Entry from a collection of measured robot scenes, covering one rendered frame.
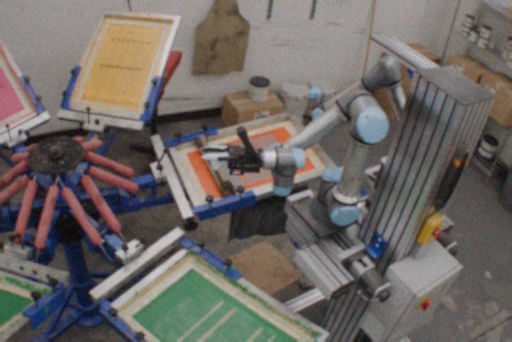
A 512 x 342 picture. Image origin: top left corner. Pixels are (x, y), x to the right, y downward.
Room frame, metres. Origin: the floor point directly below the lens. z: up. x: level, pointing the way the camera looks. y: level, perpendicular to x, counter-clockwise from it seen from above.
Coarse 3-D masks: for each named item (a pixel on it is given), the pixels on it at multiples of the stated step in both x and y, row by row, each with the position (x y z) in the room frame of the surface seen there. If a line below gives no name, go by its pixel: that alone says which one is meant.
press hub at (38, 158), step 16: (48, 144) 1.67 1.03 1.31; (64, 144) 1.69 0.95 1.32; (80, 144) 1.72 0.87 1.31; (32, 160) 1.54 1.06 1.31; (48, 160) 1.56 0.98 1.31; (64, 160) 1.58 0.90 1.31; (80, 160) 1.60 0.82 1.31; (64, 176) 1.61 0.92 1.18; (64, 208) 1.53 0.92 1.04; (64, 224) 1.45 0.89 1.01; (64, 240) 1.43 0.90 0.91; (80, 240) 1.62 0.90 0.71; (80, 256) 1.59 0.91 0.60; (80, 272) 1.57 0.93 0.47; (80, 288) 1.55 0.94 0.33; (80, 304) 1.56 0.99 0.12; (80, 320) 1.50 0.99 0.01; (96, 320) 1.53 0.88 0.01
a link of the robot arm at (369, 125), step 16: (368, 96) 1.51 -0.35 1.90; (352, 112) 1.47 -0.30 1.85; (368, 112) 1.41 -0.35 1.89; (352, 128) 1.43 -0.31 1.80; (368, 128) 1.38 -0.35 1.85; (384, 128) 1.40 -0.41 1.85; (352, 144) 1.43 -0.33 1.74; (368, 144) 1.40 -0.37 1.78; (352, 160) 1.42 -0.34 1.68; (352, 176) 1.41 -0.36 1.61; (336, 192) 1.43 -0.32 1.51; (352, 192) 1.41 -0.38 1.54; (336, 208) 1.40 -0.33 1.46; (352, 208) 1.39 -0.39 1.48; (336, 224) 1.39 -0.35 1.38
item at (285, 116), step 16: (288, 112) 2.55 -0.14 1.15; (256, 128) 2.42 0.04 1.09; (192, 144) 2.23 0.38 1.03; (176, 160) 2.06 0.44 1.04; (320, 160) 2.16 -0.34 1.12; (304, 176) 1.98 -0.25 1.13; (320, 176) 2.00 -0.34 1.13; (192, 192) 1.82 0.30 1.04; (256, 192) 1.85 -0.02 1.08; (272, 192) 1.87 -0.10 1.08
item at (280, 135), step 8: (280, 128) 2.43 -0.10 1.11; (256, 136) 2.34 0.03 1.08; (264, 136) 2.35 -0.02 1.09; (272, 136) 2.35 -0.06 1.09; (280, 136) 2.35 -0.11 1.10; (288, 136) 2.36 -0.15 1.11; (232, 144) 2.26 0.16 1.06; (240, 144) 2.26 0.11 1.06; (256, 144) 2.27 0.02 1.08; (264, 144) 2.27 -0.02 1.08; (272, 144) 2.28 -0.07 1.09; (192, 152) 2.17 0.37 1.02; (192, 160) 2.11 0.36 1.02; (200, 160) 2.11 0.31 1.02; (200, 168) 2.04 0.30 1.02; (208, 168) 2.05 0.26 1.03
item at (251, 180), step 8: (304, 168) 2.09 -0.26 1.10; (312, 168) 2.09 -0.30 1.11; (200, 176) 1.98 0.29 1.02; (208, 176) 1.98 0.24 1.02; (240, 176) 2.00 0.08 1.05; (248, 176) 2.00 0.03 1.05; (256, 176) 2.00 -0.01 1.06; (264, 176) 2.01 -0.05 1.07; (272, 176) 2.01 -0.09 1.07; (200, 184) 1.92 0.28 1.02; (208, 184) 1.92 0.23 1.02; (216, 184) 1.93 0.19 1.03; (248, 184) 1.94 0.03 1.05; (256, 184) 1.94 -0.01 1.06; (208, 192) 1.87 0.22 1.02; (216, 192) 1.87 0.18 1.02
